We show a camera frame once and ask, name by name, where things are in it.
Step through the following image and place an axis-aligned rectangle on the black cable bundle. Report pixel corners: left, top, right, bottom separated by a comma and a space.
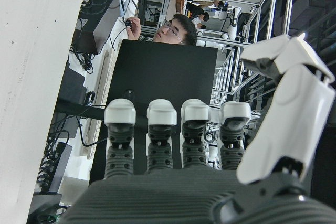
68, 45, 96, 74

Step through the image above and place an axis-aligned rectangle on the black flat box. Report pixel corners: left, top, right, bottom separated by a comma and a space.
38, 141, 73, 194

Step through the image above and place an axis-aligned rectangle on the black monitor panel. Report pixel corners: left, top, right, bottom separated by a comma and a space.
89, 39, 219, 183

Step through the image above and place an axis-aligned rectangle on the black computer box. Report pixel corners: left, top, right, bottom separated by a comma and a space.
72, 0, 120, 56

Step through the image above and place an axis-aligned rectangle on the black device box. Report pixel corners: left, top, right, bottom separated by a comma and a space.
61, 60, 88, 104

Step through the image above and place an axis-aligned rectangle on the seated person in dark top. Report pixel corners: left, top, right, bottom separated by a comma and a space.
186, 0, 224, 29

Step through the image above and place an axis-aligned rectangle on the person with glasses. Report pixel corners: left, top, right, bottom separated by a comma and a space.
122, 14, 198, 47

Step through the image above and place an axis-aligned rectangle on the right white-grey robot hand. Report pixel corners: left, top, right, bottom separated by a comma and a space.
60, 33, 336, 224

